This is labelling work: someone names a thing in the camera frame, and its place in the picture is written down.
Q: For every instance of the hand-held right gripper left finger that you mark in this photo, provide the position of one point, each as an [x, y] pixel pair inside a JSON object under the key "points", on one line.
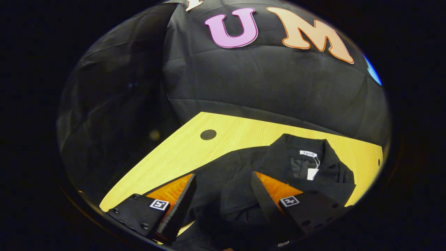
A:
{"points": [[181, 205]]}

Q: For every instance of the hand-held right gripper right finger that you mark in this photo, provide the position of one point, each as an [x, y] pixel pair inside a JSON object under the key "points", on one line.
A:
{"points": [[266, 205]]}

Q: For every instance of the black garment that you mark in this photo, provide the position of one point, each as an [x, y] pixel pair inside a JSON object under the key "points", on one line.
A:
{"points": [[230, 184]]}

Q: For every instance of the black backdrop cloth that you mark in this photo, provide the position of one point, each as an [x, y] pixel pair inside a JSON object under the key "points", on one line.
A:
{"points": [[261, 80]]}

